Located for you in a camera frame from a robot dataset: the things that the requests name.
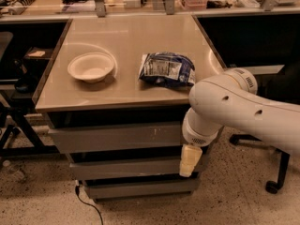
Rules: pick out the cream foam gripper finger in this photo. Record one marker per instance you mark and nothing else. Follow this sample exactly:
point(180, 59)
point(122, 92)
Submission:
point(190, 156)

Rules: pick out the grey top drawer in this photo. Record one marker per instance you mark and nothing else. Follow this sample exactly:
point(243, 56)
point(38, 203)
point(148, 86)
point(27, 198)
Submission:
point(117, 137)

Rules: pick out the grey drawer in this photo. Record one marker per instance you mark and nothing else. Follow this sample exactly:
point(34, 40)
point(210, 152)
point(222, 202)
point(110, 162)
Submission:
point(117, 137)
point(125, 168)
point(137, 189)

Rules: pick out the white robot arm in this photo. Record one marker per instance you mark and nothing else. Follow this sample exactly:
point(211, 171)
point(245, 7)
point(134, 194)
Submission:
point(230, 99)

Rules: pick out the grey middle drawer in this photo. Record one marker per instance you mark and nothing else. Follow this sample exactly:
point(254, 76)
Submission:
point(125, 168)

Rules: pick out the grey bottom drawer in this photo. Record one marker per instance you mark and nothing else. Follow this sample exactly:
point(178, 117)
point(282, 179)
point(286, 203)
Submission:
point(137, 189)

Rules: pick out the grey drawer cabinet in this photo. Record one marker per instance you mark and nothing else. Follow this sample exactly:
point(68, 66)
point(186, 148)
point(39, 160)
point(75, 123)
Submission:
point(122, 98)

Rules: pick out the black office chair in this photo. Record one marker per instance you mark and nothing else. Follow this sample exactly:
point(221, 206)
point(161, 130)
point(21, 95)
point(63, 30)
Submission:
point(270, 186)

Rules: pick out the blue chip bag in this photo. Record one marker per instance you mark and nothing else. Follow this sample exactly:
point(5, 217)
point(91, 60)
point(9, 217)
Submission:
point(167, 69)

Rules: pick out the white paper bowl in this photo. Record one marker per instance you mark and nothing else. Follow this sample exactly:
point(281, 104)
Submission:
point(91, 67)

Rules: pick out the clear plastic bottle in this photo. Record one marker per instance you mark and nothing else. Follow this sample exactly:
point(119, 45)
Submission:
point(14, 170)

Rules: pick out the black left stand frame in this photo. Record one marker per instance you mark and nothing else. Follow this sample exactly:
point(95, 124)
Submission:
point(13, 121)

